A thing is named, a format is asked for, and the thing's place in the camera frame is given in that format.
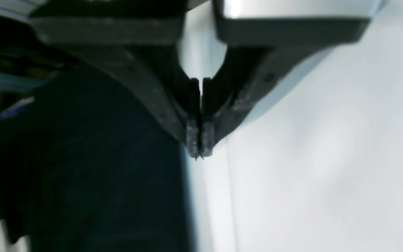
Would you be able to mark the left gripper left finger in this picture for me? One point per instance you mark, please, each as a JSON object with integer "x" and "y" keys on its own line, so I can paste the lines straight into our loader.
{"x": 135, "y": 43}

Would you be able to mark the black T-shirt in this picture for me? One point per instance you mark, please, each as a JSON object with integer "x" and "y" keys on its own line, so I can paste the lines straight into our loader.
{"x": 85, "y": 168}

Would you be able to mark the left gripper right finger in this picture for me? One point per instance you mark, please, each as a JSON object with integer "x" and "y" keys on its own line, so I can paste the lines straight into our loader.
{"x": 266, "y": 40}

